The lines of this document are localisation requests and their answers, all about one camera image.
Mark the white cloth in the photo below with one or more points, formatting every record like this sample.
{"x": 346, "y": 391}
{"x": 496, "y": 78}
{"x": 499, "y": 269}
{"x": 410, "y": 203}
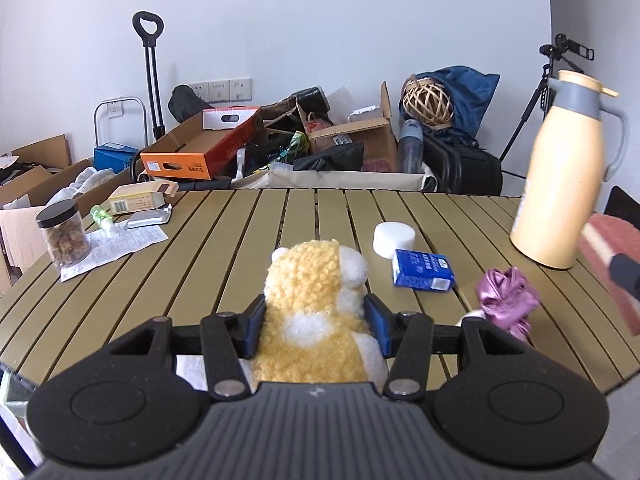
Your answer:
{"x": 87, "y": 180}

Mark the yellow flat carton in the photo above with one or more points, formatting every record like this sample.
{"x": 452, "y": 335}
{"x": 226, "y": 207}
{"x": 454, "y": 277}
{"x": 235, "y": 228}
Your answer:
{"x": 135, "y": 199}

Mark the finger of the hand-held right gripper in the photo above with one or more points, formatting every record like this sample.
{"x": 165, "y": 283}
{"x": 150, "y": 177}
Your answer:
{"x": 627, "y": 275}

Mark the brown paper bag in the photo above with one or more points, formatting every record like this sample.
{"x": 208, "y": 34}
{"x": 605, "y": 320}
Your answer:
{"x": 280, "y": 117}

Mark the black tripod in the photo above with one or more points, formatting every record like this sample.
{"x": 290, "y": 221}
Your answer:
{"x": 544, "y": 91}

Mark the green snack packet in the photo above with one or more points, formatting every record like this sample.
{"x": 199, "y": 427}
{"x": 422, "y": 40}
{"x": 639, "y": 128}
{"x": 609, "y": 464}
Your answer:
{"x": 292, "y": 145}

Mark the orange cardboard box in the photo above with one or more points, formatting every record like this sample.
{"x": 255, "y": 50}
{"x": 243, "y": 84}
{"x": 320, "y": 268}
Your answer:
{"x": 175, "y": 165}

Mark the black bag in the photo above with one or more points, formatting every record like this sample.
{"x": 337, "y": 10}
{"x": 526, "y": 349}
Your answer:
{"x": 187, "y": 102}

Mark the yellow and white plush toy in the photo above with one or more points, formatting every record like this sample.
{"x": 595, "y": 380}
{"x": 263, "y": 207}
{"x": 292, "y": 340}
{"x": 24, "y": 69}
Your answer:
{"x": 310, "y": 285}

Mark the olive slatted folding table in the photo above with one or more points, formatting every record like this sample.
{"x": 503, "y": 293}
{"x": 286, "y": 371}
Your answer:
{"x": 300, "y": 220}

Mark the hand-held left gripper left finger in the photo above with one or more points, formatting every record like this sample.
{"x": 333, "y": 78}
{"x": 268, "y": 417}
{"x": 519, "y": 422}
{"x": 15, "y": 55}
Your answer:
{"x": 256, "y": 325}

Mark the printed paper sheet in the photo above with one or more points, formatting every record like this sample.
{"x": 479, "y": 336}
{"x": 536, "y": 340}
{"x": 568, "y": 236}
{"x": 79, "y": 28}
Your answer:
{"x": 120, "y": 247}

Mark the yellow thermos jug grey lid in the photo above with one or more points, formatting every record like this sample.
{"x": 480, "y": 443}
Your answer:
{"x": 555, "y": 185}

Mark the woven rattan ball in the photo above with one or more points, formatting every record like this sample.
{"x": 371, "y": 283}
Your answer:
{"x": 427, "y": 102}

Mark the silver foil packet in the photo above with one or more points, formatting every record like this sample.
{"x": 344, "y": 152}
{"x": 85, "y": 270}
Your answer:
{"x": 147, "y": 217}

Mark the black cloth pouch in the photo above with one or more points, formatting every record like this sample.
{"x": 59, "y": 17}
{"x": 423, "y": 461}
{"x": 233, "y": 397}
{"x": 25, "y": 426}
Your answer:
{"x": 330, "y": 157}

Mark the white foam cylinder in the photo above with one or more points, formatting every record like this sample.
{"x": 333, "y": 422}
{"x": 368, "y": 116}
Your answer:
{"x": 395, "y": 237}

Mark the clear snack jar black lid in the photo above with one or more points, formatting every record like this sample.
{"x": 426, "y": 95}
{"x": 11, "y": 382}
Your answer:
{"x": 65, "y": 240}

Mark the white hand truck frame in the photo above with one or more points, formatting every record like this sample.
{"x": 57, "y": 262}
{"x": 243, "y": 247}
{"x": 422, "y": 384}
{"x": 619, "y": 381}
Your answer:
{"x": 96, "y": 127}

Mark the pink striped sponge block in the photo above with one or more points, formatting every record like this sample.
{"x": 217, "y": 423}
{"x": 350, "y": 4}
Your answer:
{"x": 600, "y": 240}

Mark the large open cardboard box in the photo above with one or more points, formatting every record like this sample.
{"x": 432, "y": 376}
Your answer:
{"x": 45, "y": 150}
{"x": 30, "y": 182}

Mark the white wall socket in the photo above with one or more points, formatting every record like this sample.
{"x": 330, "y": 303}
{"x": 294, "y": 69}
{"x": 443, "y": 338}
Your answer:
{"x": 241, "y": 88}
{"x": 219, "y": 90}
{"x": 115, "y": 109}
{"x": 199, "y": 91}

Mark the crumpled purple satin ribbon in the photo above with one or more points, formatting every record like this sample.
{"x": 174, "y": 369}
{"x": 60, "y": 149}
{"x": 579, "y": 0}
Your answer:
{"x": 505, "y": 295}

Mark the black glossy roll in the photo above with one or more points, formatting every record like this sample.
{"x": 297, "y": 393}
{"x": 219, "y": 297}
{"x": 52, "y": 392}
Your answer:
{"x": 312, "y": 99}

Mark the small green bottle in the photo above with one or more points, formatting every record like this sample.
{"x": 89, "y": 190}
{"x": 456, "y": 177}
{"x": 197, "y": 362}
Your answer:
{"x": 102, "y": 217}

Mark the dark blue bag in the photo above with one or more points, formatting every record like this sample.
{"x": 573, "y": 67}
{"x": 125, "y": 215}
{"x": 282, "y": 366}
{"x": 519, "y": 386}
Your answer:
{"x": 470, "y": 100}

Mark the brown cardboard box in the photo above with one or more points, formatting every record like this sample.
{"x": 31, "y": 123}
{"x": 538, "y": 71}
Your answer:
{"x": 350, "y": 140}

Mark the blue box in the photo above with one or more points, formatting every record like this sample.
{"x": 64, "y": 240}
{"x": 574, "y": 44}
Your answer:
{"x": 112, "y": 156}

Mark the grey blue water bottle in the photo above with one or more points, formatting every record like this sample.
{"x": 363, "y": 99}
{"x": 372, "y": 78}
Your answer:
{"x": 410, "y": 150}

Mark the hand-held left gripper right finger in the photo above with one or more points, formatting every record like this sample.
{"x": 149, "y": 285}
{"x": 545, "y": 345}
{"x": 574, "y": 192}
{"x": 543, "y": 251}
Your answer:
{"x": 377, "y": 325}

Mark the white paper napkin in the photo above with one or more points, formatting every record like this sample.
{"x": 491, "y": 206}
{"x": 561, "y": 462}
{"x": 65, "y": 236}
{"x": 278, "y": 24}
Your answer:
{"x": 192, "y": 372}

